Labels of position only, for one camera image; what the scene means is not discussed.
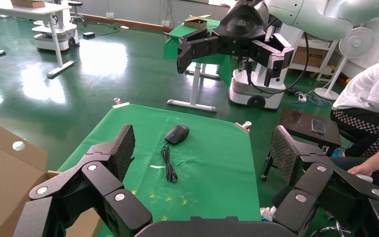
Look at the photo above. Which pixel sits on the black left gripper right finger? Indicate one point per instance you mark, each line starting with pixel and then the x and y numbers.
pixel 323 189

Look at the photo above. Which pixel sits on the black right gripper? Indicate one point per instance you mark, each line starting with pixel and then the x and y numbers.
pixel 241 23

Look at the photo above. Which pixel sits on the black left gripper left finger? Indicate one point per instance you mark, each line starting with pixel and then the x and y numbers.
pixel 98 183

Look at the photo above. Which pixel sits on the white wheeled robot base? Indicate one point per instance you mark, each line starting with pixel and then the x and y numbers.
pixel 258 95
pixel 55 36

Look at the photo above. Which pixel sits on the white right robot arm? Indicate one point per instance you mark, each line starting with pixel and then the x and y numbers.
pixel 323 16

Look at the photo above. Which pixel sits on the open brown cardboard box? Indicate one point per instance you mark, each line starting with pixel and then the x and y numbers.
pixel 0 183

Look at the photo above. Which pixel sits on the closed brown cardboard box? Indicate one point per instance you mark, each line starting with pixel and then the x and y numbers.
pixel 27 3

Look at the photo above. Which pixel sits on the bare person hand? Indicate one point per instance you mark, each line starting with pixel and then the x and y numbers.
pixel 361 170

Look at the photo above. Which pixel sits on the small brown open carton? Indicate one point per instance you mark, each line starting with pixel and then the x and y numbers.
pixel 196 23

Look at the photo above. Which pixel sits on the green tablecloth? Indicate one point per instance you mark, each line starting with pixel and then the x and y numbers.
pixel 215 163
pixel 179 32

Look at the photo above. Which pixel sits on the small dark side table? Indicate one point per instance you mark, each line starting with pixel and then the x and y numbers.
pixel 297 126

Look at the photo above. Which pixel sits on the brown carton with print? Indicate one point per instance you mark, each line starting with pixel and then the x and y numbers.
pixel 310 57

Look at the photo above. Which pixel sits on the silver metal binder clamp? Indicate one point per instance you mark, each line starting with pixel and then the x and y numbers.
pixel 243 126
pixel 119 102

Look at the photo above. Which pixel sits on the white power strip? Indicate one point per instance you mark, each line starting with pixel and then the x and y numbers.
pixel 302 97

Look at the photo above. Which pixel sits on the white storage shelf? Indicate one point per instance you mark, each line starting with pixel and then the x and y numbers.
pixel 317 70

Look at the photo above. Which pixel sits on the seated person white shirt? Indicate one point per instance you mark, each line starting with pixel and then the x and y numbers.
pixel 369 88

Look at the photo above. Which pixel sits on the white standing fan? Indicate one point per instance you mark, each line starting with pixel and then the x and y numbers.
pixel 356 42

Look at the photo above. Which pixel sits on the black power adapter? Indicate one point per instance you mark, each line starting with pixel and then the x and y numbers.
pixel 88 35

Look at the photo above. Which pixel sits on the black round stool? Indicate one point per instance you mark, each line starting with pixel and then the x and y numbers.
pixel 75 5

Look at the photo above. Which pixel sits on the white desk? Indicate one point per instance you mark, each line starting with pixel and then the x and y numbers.
pixel 29 9

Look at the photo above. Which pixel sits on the white metal table frame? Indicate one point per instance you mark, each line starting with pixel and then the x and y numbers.
pixel 194 91

